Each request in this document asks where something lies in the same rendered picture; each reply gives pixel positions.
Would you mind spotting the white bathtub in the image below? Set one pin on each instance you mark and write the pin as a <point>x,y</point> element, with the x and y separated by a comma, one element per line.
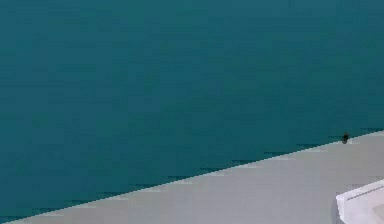
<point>361,206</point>

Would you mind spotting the small black round object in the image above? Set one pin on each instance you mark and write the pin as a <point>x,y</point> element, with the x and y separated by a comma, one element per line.
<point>345,137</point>

